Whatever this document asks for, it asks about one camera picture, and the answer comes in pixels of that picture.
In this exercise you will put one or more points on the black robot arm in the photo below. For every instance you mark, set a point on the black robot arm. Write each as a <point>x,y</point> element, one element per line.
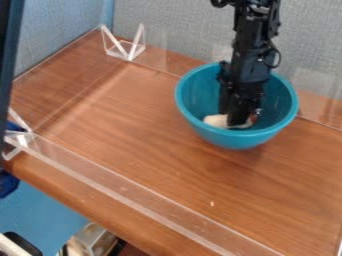
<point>256,23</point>

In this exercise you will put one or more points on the clear acrylic back barrier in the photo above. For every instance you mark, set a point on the clear acrylic back barrier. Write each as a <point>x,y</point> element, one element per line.
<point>319,88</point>

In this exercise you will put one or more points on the blue clamp object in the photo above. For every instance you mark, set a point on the blue clamp object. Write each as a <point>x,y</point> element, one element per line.
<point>9,181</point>

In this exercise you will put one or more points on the dark blue foreground post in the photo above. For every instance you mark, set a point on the dark blue foreground post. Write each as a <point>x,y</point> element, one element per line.
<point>11,17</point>

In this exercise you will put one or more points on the clear acrylic barrier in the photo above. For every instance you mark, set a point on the clear acrylic barrier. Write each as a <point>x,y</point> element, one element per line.
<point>185,221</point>
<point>319,88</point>

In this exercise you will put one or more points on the black white device corner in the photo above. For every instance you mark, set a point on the black white device corner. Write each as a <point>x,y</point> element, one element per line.
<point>14,245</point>

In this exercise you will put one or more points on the clear acrylic front barrier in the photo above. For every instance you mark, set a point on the clear acrylic front barrier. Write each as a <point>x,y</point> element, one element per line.
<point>185,221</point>

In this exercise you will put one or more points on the white brown toy mushroom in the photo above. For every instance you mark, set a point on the white brown toy mushroom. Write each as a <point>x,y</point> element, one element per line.
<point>220,121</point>

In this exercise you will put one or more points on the clear acrylic corner bracket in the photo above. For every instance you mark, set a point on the clear acrylic corner bracket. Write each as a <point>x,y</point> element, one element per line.
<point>120,48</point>

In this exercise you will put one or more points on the white box under table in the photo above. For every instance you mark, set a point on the white box under table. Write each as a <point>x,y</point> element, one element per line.
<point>93,241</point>

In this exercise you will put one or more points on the clear acrylic left bracket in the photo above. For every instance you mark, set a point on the clear acrylic left bracket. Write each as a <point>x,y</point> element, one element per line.
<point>11,150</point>

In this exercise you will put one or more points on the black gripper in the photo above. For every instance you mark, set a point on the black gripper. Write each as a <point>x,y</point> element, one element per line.
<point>243,78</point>

